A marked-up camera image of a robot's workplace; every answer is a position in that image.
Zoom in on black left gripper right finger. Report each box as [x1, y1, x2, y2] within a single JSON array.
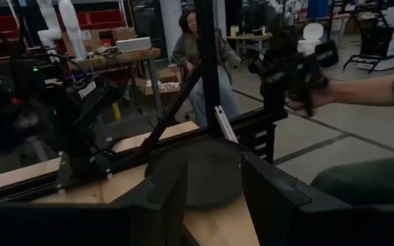
[[240, 151, 394, 246]]

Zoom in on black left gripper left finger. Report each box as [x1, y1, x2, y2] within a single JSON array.
[[0, 161, 198, 246]]

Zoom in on black round plate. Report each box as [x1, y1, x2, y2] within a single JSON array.
[[144, 137, 250, 210]]

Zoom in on person's forearm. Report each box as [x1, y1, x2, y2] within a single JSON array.
[[326, 71, 394, 107]]

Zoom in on person's leg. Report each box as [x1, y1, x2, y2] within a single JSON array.
[[311, 152, 394, 207]]

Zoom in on cardboard box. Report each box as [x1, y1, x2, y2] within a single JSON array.
[[144, 66, 183, 100], [62, 29, 103, 56]]

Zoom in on person's hand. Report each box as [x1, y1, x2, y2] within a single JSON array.
[[285, 85, 333, 112]]

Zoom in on wooden workbench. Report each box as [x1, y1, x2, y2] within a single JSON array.
[[75, 47, 166, 119]]

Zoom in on red bin shelving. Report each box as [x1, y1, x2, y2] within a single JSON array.
[[0, 9, 127, 47]]

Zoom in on white rectangular box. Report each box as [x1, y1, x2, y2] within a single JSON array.
[[115, 36, 153, 54]]

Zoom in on black bag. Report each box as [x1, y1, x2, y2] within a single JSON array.
[[314, 40, 340, 68]]

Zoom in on person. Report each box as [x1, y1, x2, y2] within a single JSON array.
[[170, 10, 243, 129]]

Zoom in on small round table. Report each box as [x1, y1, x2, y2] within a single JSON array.
[[224, 31, 274, 59]]

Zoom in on white chair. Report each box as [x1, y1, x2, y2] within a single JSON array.
[[297, 22, 325, 56]]

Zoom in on black rolling stand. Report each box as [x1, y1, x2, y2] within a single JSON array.
[[342, 5, 394, 74]]

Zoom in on silver aluminium bracket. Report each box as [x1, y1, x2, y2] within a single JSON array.
[[214, 105, 239, 144]]

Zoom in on black diagonal frame strut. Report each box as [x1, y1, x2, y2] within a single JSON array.
[[141, 64, 205, 155]]

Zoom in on black upright frame post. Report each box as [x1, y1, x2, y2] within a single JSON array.
[[195, 0, 221, 138]]

